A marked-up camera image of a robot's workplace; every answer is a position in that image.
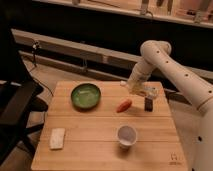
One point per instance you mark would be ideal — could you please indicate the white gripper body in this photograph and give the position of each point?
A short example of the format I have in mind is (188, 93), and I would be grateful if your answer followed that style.
(139, 88)

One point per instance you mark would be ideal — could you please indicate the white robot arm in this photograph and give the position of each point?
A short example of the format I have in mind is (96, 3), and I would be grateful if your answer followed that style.
(156, 55)

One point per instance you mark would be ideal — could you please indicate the green ceramic bowl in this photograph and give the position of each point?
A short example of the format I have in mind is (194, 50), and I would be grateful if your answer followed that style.
(85, 96)

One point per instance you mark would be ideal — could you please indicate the black rectangular block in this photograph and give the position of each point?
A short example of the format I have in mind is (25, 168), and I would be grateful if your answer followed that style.
(148, 105)

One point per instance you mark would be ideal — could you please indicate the orange carrot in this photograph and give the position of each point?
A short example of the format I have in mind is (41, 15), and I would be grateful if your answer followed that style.
(124, 106)

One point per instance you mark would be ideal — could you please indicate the white paper cup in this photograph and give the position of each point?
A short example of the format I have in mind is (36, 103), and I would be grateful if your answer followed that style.
(126, 136)

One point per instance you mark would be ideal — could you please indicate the wooden table board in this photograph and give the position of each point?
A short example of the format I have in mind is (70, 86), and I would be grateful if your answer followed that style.
(90, 142)

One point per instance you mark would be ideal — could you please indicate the white sponge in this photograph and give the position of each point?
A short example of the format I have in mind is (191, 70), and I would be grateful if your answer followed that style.
(57, 138)

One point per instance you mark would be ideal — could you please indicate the black chair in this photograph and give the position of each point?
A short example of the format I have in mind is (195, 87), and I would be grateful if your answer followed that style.
(18, 97)

